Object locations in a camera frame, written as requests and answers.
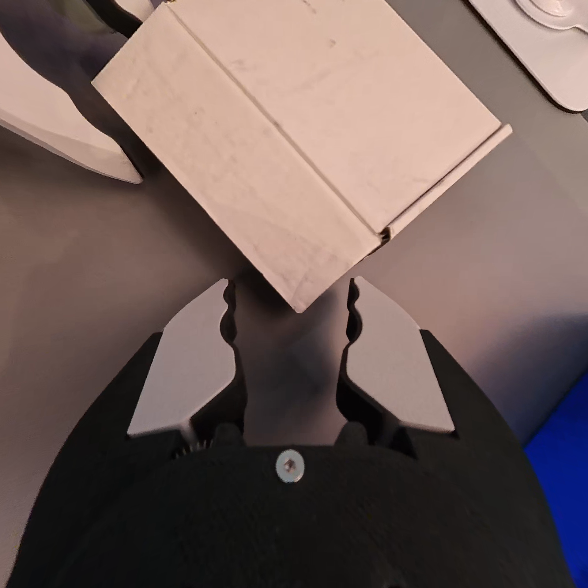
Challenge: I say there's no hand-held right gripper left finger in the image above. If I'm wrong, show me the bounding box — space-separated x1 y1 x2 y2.
126 277 250 443

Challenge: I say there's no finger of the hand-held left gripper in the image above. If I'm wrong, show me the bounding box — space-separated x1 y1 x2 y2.
0 28 145 185
86 0 155 37

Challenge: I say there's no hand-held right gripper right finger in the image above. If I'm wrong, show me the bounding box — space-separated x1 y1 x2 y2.
336 276 456 448

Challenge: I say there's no white cardboard box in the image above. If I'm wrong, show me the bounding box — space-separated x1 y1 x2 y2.
91 0 513 314

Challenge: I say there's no blue plastic bin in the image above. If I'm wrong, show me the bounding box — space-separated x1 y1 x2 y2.
524 400 588 570

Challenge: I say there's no white rounded tray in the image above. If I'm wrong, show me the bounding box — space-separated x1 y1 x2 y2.
469 0 588 112

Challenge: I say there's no clear drinking glass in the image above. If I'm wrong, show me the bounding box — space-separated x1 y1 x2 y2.
514 0 588 33

